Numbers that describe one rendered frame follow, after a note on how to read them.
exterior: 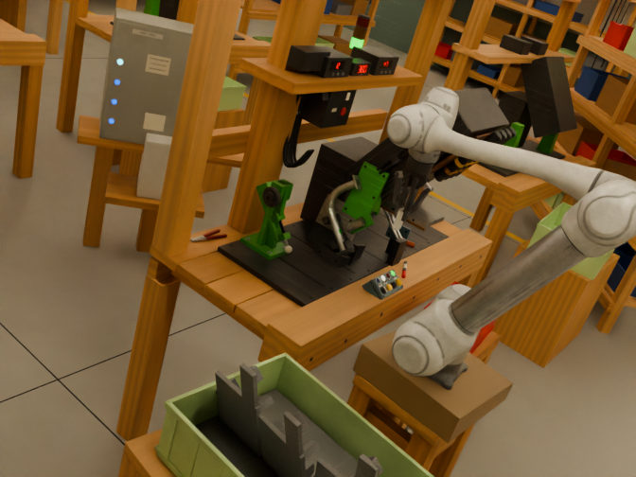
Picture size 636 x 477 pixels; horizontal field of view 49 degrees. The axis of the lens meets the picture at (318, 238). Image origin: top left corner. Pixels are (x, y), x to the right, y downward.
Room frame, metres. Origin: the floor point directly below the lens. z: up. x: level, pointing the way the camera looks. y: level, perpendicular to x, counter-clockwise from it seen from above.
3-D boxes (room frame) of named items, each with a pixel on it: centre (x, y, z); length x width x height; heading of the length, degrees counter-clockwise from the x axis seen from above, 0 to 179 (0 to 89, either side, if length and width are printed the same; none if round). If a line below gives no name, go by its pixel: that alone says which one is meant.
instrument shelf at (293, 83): (2.74, 0.11, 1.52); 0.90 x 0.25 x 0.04; 150
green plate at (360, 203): (2.52, -0.14, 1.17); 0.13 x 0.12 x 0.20; 150
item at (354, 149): (2.77, -0.05, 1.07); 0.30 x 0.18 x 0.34; 150
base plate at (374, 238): (2.61, -0.12, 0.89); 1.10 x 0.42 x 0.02; 150
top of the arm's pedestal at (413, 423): (1.85, -0.46, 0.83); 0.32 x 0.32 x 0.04; 56
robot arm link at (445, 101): (1.97, -0.21, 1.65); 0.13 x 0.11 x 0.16; 153
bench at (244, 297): (2.61, -0.12, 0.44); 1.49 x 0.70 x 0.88; 150
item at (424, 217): (2.63, -0.24, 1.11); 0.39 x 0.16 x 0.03; 60
